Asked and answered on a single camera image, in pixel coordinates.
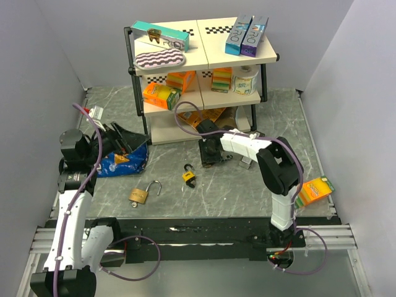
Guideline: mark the beige three-tier shelf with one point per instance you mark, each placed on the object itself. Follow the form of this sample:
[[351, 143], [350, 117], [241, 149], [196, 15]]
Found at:
[[206, 53]]

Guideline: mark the large brass padlock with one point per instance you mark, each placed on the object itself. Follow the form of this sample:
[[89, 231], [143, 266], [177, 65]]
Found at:
[[138, 196]]

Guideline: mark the orange sponge box front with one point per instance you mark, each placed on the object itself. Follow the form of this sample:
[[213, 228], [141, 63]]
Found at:
[[161, 96]]

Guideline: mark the blue Doritos chip bag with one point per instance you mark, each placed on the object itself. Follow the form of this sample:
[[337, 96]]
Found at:
[[115, 165]]

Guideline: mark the orange sponge box rear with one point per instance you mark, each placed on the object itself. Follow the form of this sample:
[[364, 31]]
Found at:
[[180, 80]]

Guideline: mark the blue toothpaste box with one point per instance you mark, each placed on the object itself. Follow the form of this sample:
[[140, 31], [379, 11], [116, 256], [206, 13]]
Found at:
[[237, 34]]

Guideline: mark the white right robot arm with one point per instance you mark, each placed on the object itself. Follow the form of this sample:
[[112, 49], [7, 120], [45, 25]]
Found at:
[[280, 169]]

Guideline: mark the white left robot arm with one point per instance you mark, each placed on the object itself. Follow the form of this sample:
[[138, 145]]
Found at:
[[72, 263]]

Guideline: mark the teal toothpaste box lying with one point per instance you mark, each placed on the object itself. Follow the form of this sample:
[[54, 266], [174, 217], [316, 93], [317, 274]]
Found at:
[[159, 36]]

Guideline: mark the orange sponge box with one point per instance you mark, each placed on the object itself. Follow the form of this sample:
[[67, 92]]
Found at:
[[161, 96], [180, 80]]

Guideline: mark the orange sponge pack on table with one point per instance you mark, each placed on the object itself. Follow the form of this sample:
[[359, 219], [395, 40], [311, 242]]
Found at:
[[314, 190]]

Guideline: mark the orange snack packet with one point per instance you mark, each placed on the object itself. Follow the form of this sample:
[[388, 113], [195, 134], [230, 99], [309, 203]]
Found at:
[[194, 118]]

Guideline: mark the toilet paper roll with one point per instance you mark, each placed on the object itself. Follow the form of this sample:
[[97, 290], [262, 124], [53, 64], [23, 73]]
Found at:
[[244, 79]]

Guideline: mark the brown seed bag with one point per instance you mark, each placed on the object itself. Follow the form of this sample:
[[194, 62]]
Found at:
[[227, 118]]

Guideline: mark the purple toothpaste box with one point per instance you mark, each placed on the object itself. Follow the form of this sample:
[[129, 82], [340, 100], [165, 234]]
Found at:
[[254, 35]]

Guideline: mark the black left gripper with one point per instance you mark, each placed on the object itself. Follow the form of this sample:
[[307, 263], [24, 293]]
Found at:
[[129, 140]]

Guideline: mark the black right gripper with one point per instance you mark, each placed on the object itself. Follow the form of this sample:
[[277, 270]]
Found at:
[[206, 158]]

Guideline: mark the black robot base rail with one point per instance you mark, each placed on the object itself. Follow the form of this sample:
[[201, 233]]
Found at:
[[250, 238]]

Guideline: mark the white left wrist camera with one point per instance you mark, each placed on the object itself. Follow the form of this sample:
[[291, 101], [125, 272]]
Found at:
[[96, 114]]

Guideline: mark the colourful sponge stack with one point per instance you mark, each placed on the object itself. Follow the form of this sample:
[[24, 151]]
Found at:
[[221, 79]]

